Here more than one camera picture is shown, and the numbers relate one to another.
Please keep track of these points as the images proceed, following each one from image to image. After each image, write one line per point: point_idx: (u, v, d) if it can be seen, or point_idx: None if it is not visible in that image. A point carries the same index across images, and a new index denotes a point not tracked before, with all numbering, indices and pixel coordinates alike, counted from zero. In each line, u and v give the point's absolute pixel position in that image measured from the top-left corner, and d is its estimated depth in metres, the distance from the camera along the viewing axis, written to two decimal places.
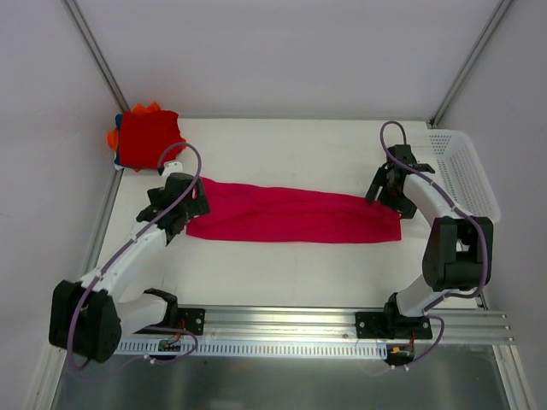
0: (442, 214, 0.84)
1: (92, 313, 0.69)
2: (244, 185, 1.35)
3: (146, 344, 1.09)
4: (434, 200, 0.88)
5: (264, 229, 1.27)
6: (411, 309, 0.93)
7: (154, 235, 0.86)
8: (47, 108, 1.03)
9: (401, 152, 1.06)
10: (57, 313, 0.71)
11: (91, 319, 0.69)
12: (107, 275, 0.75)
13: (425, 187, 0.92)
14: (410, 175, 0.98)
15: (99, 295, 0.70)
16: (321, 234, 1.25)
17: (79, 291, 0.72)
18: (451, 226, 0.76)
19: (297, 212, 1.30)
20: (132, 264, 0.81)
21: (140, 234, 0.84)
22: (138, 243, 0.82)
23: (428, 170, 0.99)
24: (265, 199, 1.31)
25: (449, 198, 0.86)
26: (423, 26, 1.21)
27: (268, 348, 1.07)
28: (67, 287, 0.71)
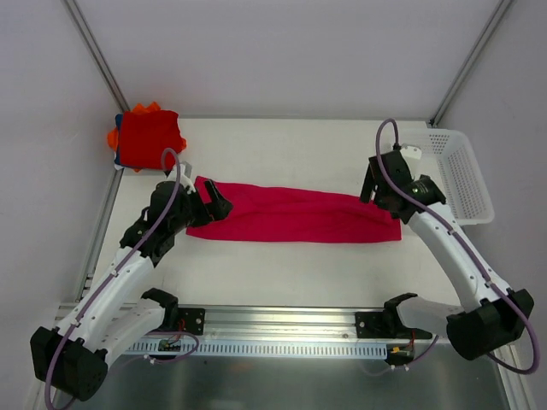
0: (474, 289, 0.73)
1: (68, 364, 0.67)
2: (244, 185, 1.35)
3: (146, 344, 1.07)
4: (463, 266, 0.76)
5: (264, 229, 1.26)
6: (413, 316, 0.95)
7: (137, 265, 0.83)
8: (47, 108, 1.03)
9: (394, 164, 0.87)
10: (38, 360, 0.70)
11: (67, 368, 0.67)
12: (84, 322, 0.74)
13: (443, 237, 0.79)
14: (421, 213, 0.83)
15: (73, 346, 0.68)
16: (321, 234, 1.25)
17: (57, 338, 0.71)
18: (491, 313, 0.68)
19: (297, 211, 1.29)
20: (117, 298, 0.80)
21: (121, 266, 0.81)
22: (119, 279, 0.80)
23: (437, 198, 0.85)
24: (266, 198, 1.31)
25: (481, 267, 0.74)
26: (423, 27, 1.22)
27: (268, 348, 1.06)
28: (45, 335, 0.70)
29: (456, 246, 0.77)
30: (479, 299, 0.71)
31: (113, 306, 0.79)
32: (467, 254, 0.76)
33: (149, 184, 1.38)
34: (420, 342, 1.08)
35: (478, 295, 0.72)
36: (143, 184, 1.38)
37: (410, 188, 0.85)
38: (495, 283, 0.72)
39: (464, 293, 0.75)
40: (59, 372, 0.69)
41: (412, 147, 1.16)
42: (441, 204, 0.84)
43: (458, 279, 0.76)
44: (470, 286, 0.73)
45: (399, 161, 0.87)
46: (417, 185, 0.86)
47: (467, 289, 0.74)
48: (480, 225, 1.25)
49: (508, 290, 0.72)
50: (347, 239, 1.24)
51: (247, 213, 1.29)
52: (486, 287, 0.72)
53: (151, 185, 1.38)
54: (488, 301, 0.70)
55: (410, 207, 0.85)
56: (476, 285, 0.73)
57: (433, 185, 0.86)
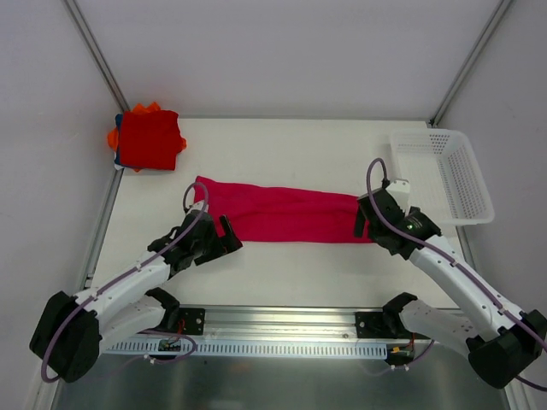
0: (491, 320, 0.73)
1: (75, 333, 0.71)
2: (244, 185, 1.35)
3: (146, 344, 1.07)
4: (473, 296, 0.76)
5: (264, 229, 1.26)
6: (416, 321, 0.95)
7: (159, 267, 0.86)
8: (47, 108, 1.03)
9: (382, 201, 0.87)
10: (44, 325, 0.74)
11: (71, 339, 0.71)
12: (102, 298, 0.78)
13: (448, 271, 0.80)
14: (421, 248, 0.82)
15: (85, 316, 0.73)
16: (321, 234, 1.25)
17: (73, 307, 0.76)
18: (510, 341, 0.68)
19: (297, 211, 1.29)
20: (132, 291, 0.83)
21: (145, 264, 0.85)
22: (141, 274, 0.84)
23: (432, 231, 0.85)
24: (266, 198, 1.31)
25: (491, 295, 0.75)
26: (423, 27, 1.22)
27: (268, 348, 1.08)
28: (61, 300, 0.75)
29: (463, 278, 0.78)
30: (497, 328, 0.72)
31: (128, 294, 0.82)
32: (475, 284, 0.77)
33: (149, 184, 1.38)
34: (420, 342, 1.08)
35: (494, 325, 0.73)
36: (143, 184, 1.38)
37: (404, 225, 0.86)
38: (507, 309, 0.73)
39: (479, 322, 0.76)
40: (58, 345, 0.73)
41: (401, 179, 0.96)
42: (438, 237, 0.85)
43: (470, 310, 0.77)
44: (484, 315, 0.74)
45: (388, 199, 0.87)
46: (410, 221, 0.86)
47: (480, 319, 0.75)
48: (479, 225, 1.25)
49: (521, 314, 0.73)
50: (347, 239, 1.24)
51: (247, 213, 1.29)
52: (500, 314, 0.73)
53: (151, 185, 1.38)
54: (506, 330, 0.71)
55: (409, 245, 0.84)
56: (491, 314, 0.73)
57: (426, 219, 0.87)
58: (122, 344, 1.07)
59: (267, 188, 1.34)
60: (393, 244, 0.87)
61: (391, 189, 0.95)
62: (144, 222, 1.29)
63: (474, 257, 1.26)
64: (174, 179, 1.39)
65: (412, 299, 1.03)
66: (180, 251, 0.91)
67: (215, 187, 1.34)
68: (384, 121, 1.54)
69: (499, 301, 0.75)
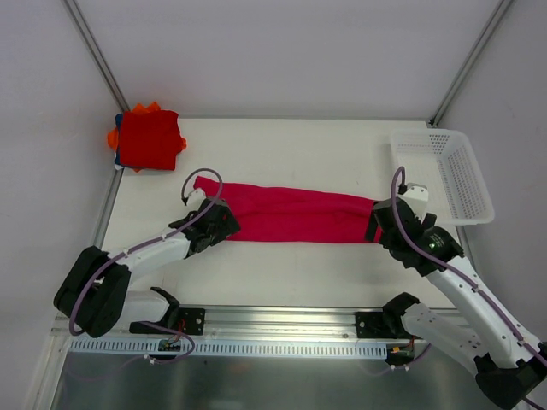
0: (509, 352, 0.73)
1: (108, 284, 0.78)
2: (244, 185, 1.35)
3: (146, 344, 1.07)
4: (493, 325, 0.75)
5: (264, 229, 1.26)
6: (417, 327, 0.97)
7: (180, 241, 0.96)
8: (46, 108, 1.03)
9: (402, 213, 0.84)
10: (73, 276, 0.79)
11: (101, 291, 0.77)
12: (131, 255, 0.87)
13: (469, 297, 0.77)
14: (444, 271, 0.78)
15: (115, 269, 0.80)
16: (321, 234, 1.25)
17: (102, 260, 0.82)
18: (529, 373, 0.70)
19: (297, 211, 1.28)
20: (155, 257, 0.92)
21: (169, 236, 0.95)
22: (165, 243, 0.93)
23: (455, 251, 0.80)
24: (265, 198, 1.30)
25: (512, 325, 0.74)
26: (422, 27, 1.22)
27: (268, 348, 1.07)
28: (91, 254, 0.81)
29: (484, 305, 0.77)
30: (515, 360, 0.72)
31: (153, 259, 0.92)
32: (496, 313, 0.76)
33: (149, 184, 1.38)
34: (420, 342, 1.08)
35: (513, 357, 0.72)
36: (143, 184, 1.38)
37: (426, 243, 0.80)
38: (527, 341, 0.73)
39: (496, 350, 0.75)
40: (87, 295, 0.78)
41: (419, 186, 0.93)
42: (459, 258, 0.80)
43: (488, 337, 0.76)
44: (502, 346, 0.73)
45: (406, 212, 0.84)
46: (432, 240, 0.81)
47: (498, 348, 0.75)
48: (479, 225, 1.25)
49: (540, 346, 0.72)
50: (347, 239, 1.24)
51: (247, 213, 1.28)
52: (519, 345, 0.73)
53: (151, 185, 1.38)
54: (525, 363, 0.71)
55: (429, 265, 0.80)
56: (510, 346, 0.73)
57: (448, 237, 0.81)
58: (122, 343, 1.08)
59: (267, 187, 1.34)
60: (412, 261, 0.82)
61: (405, 196, 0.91)
62: (144, 222, 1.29)
63: (474, 257, 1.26)
64: (174, 179, 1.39)
65: (413, 300, 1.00)
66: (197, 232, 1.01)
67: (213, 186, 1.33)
68: (384, 121, 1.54)
69: (520, 331, 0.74)
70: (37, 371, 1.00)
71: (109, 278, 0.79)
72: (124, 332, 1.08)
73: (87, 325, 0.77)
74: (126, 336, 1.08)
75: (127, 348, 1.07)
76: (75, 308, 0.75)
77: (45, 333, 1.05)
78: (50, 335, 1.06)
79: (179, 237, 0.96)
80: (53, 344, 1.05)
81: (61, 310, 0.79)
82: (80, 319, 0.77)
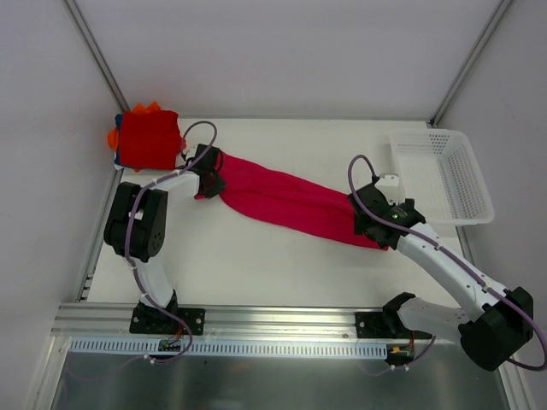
0: (474, 298, 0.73)
1: (149, 208, 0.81)
2: (250, 162, 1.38)
3: (146, 344, 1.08)
4: (456, 277, 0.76)
5: (262, 208, 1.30)
6: (411, 313, 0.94)
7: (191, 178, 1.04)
8: (47, 108, 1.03)
9: (369, 196, 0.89)
10: (117, 207, 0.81)
11: (146, 216, 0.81)
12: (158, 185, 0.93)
13: (432, 255, 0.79)
14: (406, 235, 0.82)
15: (152, 194, 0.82)
16: (314, 228, 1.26)
17: (136, 190, 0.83)
18: (497, 317, 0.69)
19: (295, 201, 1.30)
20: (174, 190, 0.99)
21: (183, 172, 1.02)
22: (181, 178, 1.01)
23: (419, 220, 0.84)
24: (267, 182, 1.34)
25: (475, 274, 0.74)
26: (422, 28, 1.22)
27: (268, 348, 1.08)
28: (127, 188, 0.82)
29: (447, 260, 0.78)
30: (481, 305, 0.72)
31: (173, 191, 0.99)
32: (460, 266, 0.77)
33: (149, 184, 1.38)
34: (420, 342, 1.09)
35: (479, 302, 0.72)
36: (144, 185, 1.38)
37: (390, 214, 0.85)
38: (491, 286, 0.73)
39: (465, 301, 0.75)
40: (134, 222, 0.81)
41: (389, 175, 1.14)
42: (422, 224, 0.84)
43: (455, 290, 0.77)
44: (468, 295, 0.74)
45: (375, 194, 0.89)
46: (396, 211, 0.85)
47: (466, 298, 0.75)
48: (479, 225, 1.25)
49: (505, 291, 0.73)
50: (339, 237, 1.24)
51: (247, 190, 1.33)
52: (484, 292, 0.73)
53: None
54: (490, 307, 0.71)
55: (395, 234, 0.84)
56: (474, 293, 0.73)
57: (411, 207, 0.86)
58: (122, 344, 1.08)
59: (269, 170, 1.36)
60: (380, 234, 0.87)
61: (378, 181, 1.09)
62: None
63: (474, 257, 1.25)
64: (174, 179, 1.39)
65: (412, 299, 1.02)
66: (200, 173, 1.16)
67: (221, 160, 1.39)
68: (384, 121, 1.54)
69: (483, 278, 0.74)
70: (36, 371, 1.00)
71: (152, 203, 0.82)
72: (125, 333, 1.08)
73: (143, 248, 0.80)
74: (126, 336, 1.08)
75: (127, 348, 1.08)
76: (128, 236, 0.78)
77: (45, 334, 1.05)
78: (50, 335, 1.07)
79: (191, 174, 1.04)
80: (53, 345, 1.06)
81: (111, 243, 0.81)
82: (133, 244, 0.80)
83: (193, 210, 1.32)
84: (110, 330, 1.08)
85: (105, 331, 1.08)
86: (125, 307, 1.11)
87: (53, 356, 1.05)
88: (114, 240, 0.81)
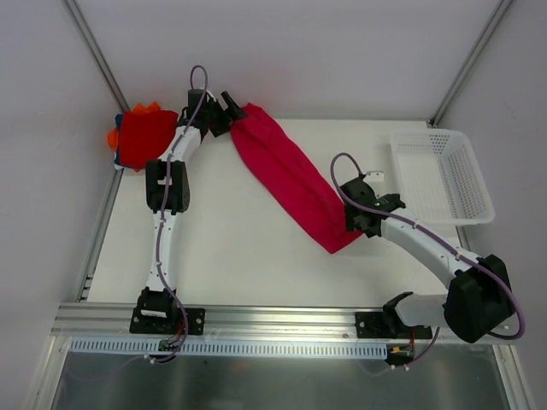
0: (448, 265, 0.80)
1: (177, 177, 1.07)
2: (277, 124, 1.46)
3: (146, 344, 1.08)
4: (432, 248, 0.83)
5: (262, 164, 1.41)
6: (406, 305, 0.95)
7: (195, 131, 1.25)
8: (47, 109, 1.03)
9: (355, 188, 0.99)
10: (150, 181, 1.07)
11: (175, 183, 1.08)
12: (175, 153, 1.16)
13: (409, 232, 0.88)
14: (386, 219, 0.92)
15: (175, 166, 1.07)
16: (290, 203, 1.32)
17: (161, 166, 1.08)
18: (470, 282, 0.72)
19: (289, 172, 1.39)
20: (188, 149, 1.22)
21: (185, 131, 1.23)
22: (187, 136, 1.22)
23: (399, 206, 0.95)
24: (278, 144, 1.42)
25: (447, 244, 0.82)
26: (422, 28, 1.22)
27: (268, 348, 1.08)
28: (154, 166, 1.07)
29: (422, 236, 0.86)
30: (454, 271, 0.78)
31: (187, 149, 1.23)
32: (436, 241, 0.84)
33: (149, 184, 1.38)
34: (420, 342, 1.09)
35: (451, 268, 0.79)
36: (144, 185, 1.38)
37: (373, 204, 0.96)
38: (463, 254, 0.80)
39: (442, 273, 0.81)
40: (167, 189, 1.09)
41: (375, 172, 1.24)
42: (402, 209, 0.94)
43: (433, 263, 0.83)
44: (443, 264, 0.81)
45: (361, 186, 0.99)
46: (379, 201, 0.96)
47: (442, 268, 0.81)
48: (479, 225, 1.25)
49: (478, 259, 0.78)
50: (302, 223, 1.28)
51: (258, 144, 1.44)
52: (457, 260, 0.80)
53: None
54: (461, 271, 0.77)
55: (378, 220, 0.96)
56: (448, 261, 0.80)
57: (393, 197, 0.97)
58: (122, 344, 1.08)
59: (286, 137, 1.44)
60: (366, 223, 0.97)
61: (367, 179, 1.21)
62: (144, 224, 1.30)
63: None
64: None
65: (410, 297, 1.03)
66: (200, 122, 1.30)
67: (254, 111, 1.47)
68: (384, 121, 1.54)
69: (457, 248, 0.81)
70: (37, 371, 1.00)
71: (176, 174, 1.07)
72: (125, 333, 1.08)
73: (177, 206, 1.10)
74: (126, 336, 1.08)
75: (127, 348, 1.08)
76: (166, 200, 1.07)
77: (45, 334, 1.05)
78: (50, 335, 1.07)
79: (194, 128, 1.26)
80: (53, 346, 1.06)
81: (151, 207, 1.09)
82: (170, 205, 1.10)
83: (194, 209, 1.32)
84: (110, 330, 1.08)
85: (105, 331, 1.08)
86: (125, 307, 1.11)
87: (54, 356, 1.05)
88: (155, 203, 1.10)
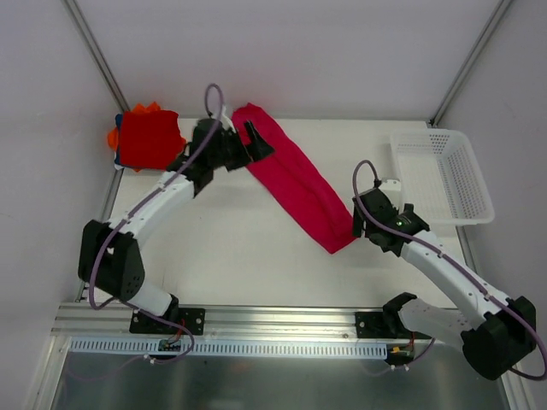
0: (475, 306, 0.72)
1: (118, 254, 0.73)
2: (275, 122, 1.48)
3: (146, 344, 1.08)
4: (459, 284, 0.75)
5: (261, 163, 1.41)
6: (408, 314, 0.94)
7: (182, 186, 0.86)
8: (47, 109, 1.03)
9: (373, 202, 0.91)
10: (86, 248, 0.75)
11: (116, 260, 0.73)
12: (134, 219, 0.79)
13: (435, 262, 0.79)
14: (409, 243, 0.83)
15: (120, 241, 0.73)
16: (290, 202, 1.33)
17: (107, 232, 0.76)
18: (499, 326, 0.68)
19: (288, 172, 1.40)
20: (161, 212, 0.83)
21: (169, 184, 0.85)
22: (166, 195, 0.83)
23: (422, 228, 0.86)
24: (278, 144, 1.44)
25: (477, 282, 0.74)
26: (422, 27, 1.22)
27: (268, 348, 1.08)
28: (94, 231, 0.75)
29: (449, 268, 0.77)
30: (483, 314, 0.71)
31: (158, 214, 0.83)
32: (462, 274, 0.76)
33: (149, 184, 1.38)
34: (420, 342, 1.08)
35: (480, 311, 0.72)
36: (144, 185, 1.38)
37: (394, 222, 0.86)
38: (493, 295, 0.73)
39: (467, 311, 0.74)
40: (105, 265, 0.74)
41: (391, 179, 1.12)
42: (426, 231, 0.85)
43: (458, 298, 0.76)
44: (471, 303, 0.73)
45: (381, 198, 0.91)
46: (400, 219, 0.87)
47: (467, 307, 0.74)
48: (479, 225, 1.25)
49: (508, 301, 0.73)
50: (302, 222, 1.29)
51: None
52: (486, 301, 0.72)
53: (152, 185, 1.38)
54: (492, 314, 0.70)
55: (398, 241, 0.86)
56: (477, 301, 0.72)
57: (415, 215, 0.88)
58: (122, 344, 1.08)
59: (285, 136, 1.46)
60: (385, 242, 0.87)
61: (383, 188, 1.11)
62: None
63: (474, 257, 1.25)
64: None
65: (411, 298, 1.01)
66: (200, 171, 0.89)
67: (254, 111, 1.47)
68: (384, 121, 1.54)
69: (486, 288, 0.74)
70: (37, 370, 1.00)
71: (120, 250, 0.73)
72: (125, 333, 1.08)
73: (114, 290, 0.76)
74: (126, 336, 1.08)
75: (127, 348, 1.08)
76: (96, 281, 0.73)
77: (45, 334, 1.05)
78: (50, 335, 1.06)
79: (185, 181, 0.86)
80: (53, 346, 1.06)
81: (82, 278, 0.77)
82: (107, 288, 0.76)
83: (194, 209, 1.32)
84: (110, 330, 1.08)
85: (105, 331, 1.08)
86: (126, 307, 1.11)
87: (54, 356, 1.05)
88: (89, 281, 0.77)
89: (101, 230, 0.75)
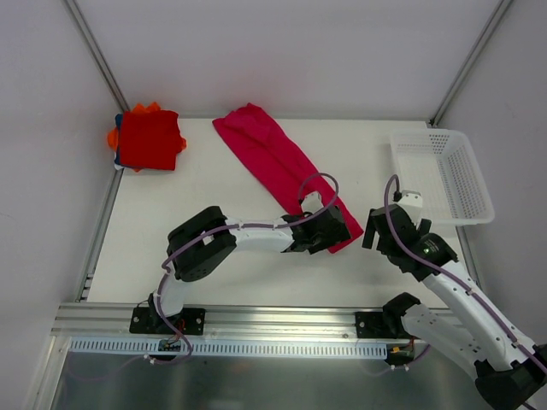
0: (502, 352, 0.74)
1: (216, 243, 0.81)
2: (273, 122, 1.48)
3: (146, 344, 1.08)
4: (488, 327, 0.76)
5: (261, 163, 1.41)
6: (414, 325, 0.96)
7: (285, 236, 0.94)
8: (46, 108, 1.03)
9: (400, 219, 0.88)
10: (195, 220, 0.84)
11: (210, 244, 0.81)
12: (243, 230, 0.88)
13: (464, 301, 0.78)
14: (437, 275, 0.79)
15: (227, 235, 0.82)
16: (289, 202, 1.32)
17: (220, 222, 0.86)
18: (523, 375, 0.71)
19: (288, 172, 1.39)
20: (259, 240, 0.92)
21: (280, 227, 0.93)
22: (272, 232, 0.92)
23: (450, 256, 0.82)
24: (277, 144, 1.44)
25: (506, 327, 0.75)
26: (422, 27, 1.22)
27: (268, 348, 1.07)
28: (215, 213, 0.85)
29: (479, 308, 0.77)
30: (509, 361, 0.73)
31: (255, 242, 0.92)
32: (491, 316, 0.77)
33: (149, 184, 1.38)
34: (419, 342, 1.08)
35: (507, 358, 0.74)
36: (143, 185, 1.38)
37: (421, 248, 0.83)
38: (520, 342, 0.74)
39: (491, 352, 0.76)
40: (196, 245, 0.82)
41: (413, 193, 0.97)
42: (454, 262, 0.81)
43: (483, 340, 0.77)
44: (497, 348, 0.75)
45: (404, 218, 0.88)
46: (427, 245, 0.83)
47: (493, 349, 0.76)
48: (479, 225, 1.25)
49: (534, 348, 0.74)
50: None
51: (258, 144, 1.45)
52: (514, 347, 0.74)
53: (151, 185, 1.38)
54: (519, 364, 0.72)
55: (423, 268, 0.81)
56: (504, 348, 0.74)
57: (442, 242, 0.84)
58: (122, 344, 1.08)
59: (284, 136, 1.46)
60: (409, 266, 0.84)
61: (402, 202, 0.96)
62: (144, 224, 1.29)
63: (474, 257, 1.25)
64: (174, 179, 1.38)
65: (413, 300, 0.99)
66: (302, 235, 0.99)
67: (253, 111, 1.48)
68: (383, 120, 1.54)
69: (515, 335, 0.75)
70: (37, 371, 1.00)
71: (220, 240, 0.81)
72: (125, 333, 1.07)
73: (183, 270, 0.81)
74: (126, 336, 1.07)
75: (127, 348, 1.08)
76: (181, 250, 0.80)
77: (45, 333, 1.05)
78: (50, 335, 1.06)
79: (286, 237, 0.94)
80: (52, 345, 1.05)
81: (169, 243, 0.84)
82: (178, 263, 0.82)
83: (194, 209, 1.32)
84: (109, 330, 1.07)
85: (104, 331, 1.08)
86: (125, 307, 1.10)
87: (53, 356, 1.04)
88: (173, 245, 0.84)
89: (219, 216, 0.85)
